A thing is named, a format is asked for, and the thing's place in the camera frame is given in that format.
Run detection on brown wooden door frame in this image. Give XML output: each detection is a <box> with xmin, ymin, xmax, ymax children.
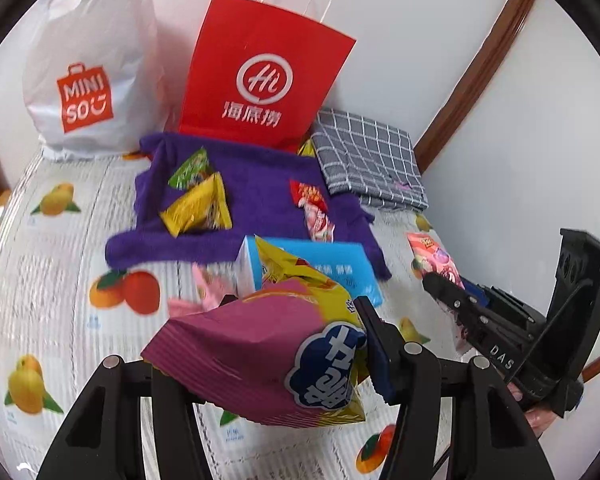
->
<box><xmin>414</xmin><ymin>0</ymin><xmax>541</xmax><ymax>171</ymax></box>

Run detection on blue tissue pack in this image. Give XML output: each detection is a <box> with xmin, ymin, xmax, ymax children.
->
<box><xmin>236</xmin><ymin>235</ymin><xmax>384</xmax><ymax>309</ymax></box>

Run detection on white plastic shopping bag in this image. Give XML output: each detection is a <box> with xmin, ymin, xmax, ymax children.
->
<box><xmin>22</xmin><ymin>0</ymin><xmax>173</xmax><ymax>161</ymax></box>

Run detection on small pink snack packets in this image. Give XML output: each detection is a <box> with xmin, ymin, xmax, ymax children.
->
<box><xmin>190</xmin><ymin>264</ymin><xmax>241</xmax><ymax>311</ymax></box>

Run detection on red snack packet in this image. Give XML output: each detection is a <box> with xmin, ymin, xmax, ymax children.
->
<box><xmin>289</xmin><ymin>180</ymin><xmax>329</xmax><ymax>212</ymax></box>

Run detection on fruit print tablecloth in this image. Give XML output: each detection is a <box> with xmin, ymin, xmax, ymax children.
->
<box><xmin>0</xmin><ymin>152</ymin><xmax>486</xmax><ymax>480</ymax></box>

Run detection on red paper bag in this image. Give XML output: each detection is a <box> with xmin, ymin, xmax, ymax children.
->
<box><xmin>177</xmin><ymin>0</ymin><xmax>357</xmax><ymax>151</ymax></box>

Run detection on purple towel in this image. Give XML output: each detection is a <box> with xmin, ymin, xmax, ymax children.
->
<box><xmin>105</xmin><ymin>131</ymin><xmax>392</xmax><ymax>281</ymax></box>

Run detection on green snack packet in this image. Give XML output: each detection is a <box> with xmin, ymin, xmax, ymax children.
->
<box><xmin>167</xmin><ymin>147</ymin><xmax>212</xmax><ymax>192</ymax></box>

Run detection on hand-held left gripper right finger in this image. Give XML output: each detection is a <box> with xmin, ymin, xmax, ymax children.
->
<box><xmin>354</xmin><ymin>296</ymin><xmax>556</xmax><ymax>480</ymax></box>

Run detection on large pink yellow chips bag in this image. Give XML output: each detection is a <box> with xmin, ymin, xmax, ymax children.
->
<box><xmin>140</xmin><ymin>235</ymin><xmax>369</xmax><ymax>429</ymax></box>

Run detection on pink printed snack packet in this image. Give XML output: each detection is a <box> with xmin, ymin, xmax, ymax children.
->
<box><xmin>406</xmin><ymin>231</ymin><xmax>473</xmax><ymax>356</ymax></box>

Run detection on grey checked folded cloth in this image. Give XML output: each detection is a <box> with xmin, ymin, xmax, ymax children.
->
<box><xmin>311</xmin><ymin>108</ymin><xmax>429</xmax><ymax>212</ymax></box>

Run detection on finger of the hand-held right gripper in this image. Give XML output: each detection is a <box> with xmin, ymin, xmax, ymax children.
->
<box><xmin>466</xmin><ymin>284</ymin><xmax>548</xmax><ymax>326</ymax></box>
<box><xmin>422</xmin><ymin>272</ymin><xmax>511</xmax><ymax>348</ymax></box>

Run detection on person's right hand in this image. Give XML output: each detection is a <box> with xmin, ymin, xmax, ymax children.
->
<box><xmin>505</xmin><ymin>380</ymin><xmax>553</xmax><ymax>433</ymax></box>

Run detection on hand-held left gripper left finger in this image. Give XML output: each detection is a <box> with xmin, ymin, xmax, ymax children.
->
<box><xmin>42</xmin><ymin>355</ymin><xmax>216</xmax><ymax>480</ymax></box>

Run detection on yellow snack packet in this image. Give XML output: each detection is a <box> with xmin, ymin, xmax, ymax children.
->
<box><xmin>159</xmin><ymin>172</ymin><xmax>234</xmax><ymax>236</ymax></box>

